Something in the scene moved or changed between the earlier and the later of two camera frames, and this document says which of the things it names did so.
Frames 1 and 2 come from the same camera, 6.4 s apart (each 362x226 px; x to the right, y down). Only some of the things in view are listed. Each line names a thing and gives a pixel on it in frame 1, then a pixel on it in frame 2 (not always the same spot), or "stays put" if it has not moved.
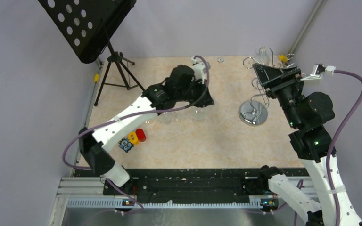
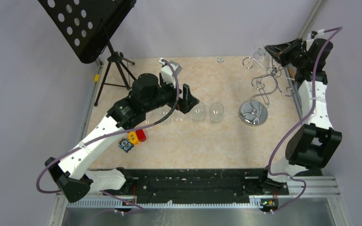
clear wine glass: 165,119 stays put
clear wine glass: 178,117 stays put
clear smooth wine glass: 149,120 stays put
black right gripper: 274,79 → 279,52
